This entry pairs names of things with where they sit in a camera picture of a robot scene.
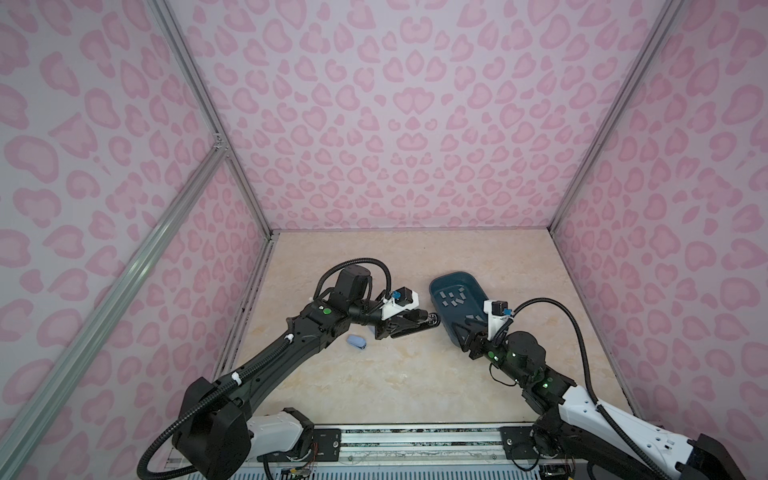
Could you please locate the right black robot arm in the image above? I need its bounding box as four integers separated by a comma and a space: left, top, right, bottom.
447, 316, 744, 479

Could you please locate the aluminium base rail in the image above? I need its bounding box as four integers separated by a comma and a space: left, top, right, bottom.
161, 423, 685, 480

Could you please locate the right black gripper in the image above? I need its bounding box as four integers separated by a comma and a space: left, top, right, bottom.
449, 318, 530, 387

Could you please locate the light blue mini stapler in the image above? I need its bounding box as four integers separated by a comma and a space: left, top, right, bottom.
346, 335, 367, 350

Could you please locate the black stapler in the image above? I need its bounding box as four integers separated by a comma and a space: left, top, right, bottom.
385, 309, 441, 338

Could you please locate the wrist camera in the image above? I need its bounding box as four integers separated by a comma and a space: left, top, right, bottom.
381, 287, 420, 320
483, 300, 512, 341

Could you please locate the teal plastic tray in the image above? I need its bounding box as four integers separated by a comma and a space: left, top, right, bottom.
429, 271, 488, 348

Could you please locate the aluminium frame strut left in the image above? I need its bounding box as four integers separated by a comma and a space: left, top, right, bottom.
1, 142, 231, 479

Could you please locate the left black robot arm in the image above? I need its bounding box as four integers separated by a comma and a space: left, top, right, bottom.
170, 258, 440, 479

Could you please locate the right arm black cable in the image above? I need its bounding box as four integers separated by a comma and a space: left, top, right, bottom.
509, 297, 601, 403

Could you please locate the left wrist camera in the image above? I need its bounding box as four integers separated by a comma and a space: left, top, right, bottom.
381, 287, 420, 320

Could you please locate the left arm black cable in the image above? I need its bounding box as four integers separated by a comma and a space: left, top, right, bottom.
313, 257, 393, 301

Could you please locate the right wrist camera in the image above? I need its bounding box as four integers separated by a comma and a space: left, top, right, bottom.
483, 300, 512, 341

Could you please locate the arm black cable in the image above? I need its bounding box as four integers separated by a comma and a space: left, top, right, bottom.
509, 297, 601, 403
313, 257, 393, 301

